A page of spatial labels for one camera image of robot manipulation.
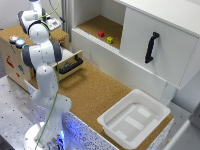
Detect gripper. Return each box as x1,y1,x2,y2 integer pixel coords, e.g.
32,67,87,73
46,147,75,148
45,17,64,31

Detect wooden drawer box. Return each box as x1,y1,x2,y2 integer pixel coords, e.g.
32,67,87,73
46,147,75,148
0,23,71,93

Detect white plastic box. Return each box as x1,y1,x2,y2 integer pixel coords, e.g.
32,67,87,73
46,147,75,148
96,88,172,150

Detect wooden drawer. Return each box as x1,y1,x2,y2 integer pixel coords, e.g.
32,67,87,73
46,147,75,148
54,48,84,81

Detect blue button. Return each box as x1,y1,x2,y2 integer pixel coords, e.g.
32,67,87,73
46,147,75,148
14,38,27,48

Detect red button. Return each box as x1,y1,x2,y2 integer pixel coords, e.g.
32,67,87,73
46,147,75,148
9,34,20,44

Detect pink block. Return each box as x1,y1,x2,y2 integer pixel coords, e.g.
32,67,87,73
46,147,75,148
97,30,105,38

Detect yellow block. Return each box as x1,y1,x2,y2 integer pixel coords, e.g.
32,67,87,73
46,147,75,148
106,36,115,45

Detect white cabinet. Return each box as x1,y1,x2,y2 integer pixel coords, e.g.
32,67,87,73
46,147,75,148
70,0,200,108

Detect white sliding door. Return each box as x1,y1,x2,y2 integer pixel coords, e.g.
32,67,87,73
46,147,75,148
118,6,200,90

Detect black drawer handle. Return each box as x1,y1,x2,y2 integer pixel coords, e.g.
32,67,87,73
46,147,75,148
57,54,84,75

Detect green cable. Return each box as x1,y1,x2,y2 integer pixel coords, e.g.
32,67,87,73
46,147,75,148
34,0,64,150

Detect black door handle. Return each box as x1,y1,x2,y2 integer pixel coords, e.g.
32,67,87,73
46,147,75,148
144,31,160,65

